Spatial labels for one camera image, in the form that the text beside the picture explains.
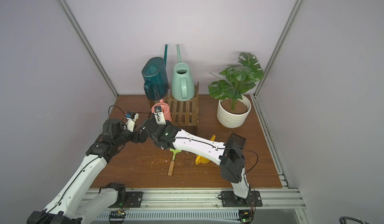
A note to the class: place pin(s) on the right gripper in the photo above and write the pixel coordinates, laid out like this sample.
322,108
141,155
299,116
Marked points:
153,125

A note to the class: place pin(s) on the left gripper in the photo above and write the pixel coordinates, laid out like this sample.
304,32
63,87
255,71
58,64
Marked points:
132,134

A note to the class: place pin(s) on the pink watering can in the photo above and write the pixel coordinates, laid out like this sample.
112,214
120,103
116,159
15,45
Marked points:
165,108

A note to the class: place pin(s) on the wooden slatted shelf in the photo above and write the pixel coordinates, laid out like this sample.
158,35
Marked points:
184,113

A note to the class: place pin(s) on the dark teal watering can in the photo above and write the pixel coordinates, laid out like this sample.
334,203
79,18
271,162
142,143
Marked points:
155,77

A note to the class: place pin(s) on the light green watering can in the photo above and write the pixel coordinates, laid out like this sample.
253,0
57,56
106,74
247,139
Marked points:
183,86

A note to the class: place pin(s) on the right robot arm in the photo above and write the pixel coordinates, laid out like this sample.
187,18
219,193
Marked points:
228,156

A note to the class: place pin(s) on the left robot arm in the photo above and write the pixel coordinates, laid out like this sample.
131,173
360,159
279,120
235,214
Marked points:
65,208

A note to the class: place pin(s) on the green toy rake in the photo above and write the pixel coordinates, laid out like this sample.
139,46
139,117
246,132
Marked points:
172,163

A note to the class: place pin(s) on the white ribbed plant pot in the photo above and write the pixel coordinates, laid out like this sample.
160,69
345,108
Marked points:
233,114

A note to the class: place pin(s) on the black plastic scoop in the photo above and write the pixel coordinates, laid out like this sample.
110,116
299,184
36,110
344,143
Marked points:
238,140

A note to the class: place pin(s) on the green monstera plant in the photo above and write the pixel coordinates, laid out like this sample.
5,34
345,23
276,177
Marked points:
238,78

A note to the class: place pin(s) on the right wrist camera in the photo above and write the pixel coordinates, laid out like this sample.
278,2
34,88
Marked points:
159,115

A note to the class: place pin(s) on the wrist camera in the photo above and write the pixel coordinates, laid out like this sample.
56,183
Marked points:
159,115
131,118

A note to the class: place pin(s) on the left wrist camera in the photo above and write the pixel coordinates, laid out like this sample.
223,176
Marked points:
131,118

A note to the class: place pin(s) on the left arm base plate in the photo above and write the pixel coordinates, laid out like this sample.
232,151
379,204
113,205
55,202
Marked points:
128,200

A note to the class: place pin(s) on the aluminium front rail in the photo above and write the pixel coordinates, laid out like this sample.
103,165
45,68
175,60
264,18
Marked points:
207,198

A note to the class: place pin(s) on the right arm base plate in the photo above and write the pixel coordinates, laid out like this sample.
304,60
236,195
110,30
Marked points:
229,199

